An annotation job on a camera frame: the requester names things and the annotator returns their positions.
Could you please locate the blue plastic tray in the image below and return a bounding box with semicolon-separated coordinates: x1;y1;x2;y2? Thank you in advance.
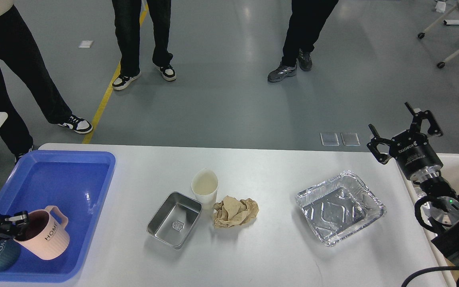
0;150;116;283

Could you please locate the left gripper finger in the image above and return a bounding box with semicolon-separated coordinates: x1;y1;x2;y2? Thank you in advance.
2;212;29;232
0;230;24;240

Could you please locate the clear floor plate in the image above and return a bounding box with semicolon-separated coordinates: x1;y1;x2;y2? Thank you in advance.
320;132;339;146
340;132;361;146

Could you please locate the person in black trousers left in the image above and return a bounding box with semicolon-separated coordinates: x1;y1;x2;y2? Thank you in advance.
0;0;94;162

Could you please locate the left clear floor plate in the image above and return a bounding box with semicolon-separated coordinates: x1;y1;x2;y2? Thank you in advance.
320;132;339;146

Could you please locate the crumpled brown paper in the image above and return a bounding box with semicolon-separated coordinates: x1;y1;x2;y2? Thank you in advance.
212;196;260;228

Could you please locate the right clear floor plate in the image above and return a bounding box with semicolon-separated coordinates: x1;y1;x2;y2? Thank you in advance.
340;132;361;146

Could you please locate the small steel rectangular tray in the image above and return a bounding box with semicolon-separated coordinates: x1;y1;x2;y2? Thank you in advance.
146;191;202;250

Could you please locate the person in dark jeans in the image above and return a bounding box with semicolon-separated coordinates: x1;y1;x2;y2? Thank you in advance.
111;0;177;91

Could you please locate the white paper on floor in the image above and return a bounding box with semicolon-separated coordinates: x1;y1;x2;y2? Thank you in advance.
78;40;94;49

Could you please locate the aluminium foil tray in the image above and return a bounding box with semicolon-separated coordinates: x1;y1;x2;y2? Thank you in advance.
295;170;386;247

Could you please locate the white paper cup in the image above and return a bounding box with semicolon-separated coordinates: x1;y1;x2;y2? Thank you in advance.
191;168;219;210

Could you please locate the pink ribbed mug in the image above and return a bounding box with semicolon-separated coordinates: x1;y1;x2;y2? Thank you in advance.
14;205;70;260

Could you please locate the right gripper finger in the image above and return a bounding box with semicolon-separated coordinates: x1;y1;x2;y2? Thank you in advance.
367;124;397;165
404;102;444;137

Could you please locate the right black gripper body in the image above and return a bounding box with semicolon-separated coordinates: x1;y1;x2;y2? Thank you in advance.
390;130;443;181

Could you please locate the person with grey sneakers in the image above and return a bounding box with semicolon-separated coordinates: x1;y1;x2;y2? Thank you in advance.
267;0;338;83

